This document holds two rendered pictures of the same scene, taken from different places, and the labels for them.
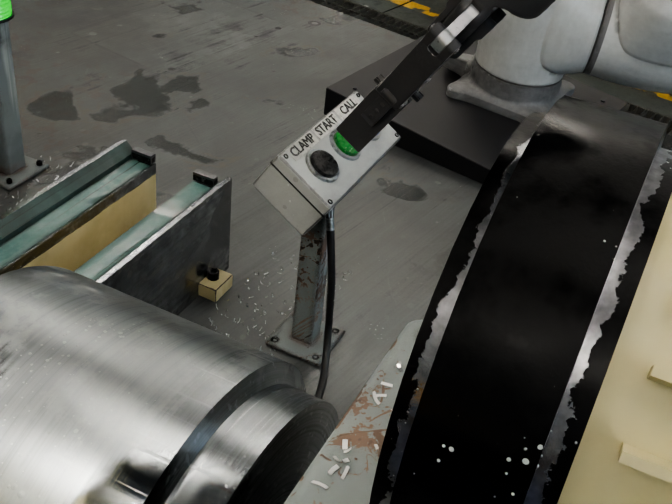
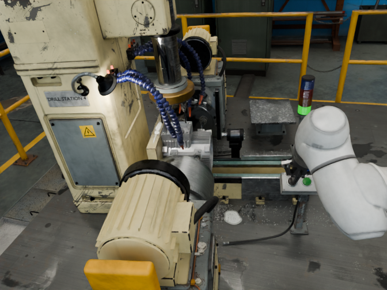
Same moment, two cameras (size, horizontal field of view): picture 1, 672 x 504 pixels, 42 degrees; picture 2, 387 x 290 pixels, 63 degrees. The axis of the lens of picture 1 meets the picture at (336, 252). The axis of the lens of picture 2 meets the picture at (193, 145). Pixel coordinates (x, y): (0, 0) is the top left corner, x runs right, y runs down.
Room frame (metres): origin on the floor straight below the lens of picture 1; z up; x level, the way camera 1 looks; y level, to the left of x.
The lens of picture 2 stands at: (0.22, -0.70, 1.84)
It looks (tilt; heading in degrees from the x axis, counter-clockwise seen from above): 35 degrees down; 78
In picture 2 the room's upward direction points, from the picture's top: 6 degrees counter-clockwise
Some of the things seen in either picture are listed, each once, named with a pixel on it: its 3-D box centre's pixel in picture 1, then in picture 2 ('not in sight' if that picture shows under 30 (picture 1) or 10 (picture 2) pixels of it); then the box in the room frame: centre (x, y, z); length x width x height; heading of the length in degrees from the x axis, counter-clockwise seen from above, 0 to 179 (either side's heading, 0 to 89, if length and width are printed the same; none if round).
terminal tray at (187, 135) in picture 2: not in sight; (177, 134); (0.40, 0.42, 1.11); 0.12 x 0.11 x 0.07; 158
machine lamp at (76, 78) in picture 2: not in sight; (93, 84); (0.14, 0.27, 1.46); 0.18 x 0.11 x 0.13; 158
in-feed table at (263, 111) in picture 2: not in sight; (270, 118); (1.02, 0.74, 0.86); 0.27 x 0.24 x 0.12; 68
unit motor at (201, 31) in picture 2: not in sight; (204, 67); (0.70, 0.98, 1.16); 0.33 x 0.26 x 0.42; 68
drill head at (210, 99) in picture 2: not in sight; (196, 110); (0.56, 0.71, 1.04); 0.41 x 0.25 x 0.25; 68
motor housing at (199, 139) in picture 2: not in sight; (189, 152); (0.44, 0.40, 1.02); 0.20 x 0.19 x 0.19; 158
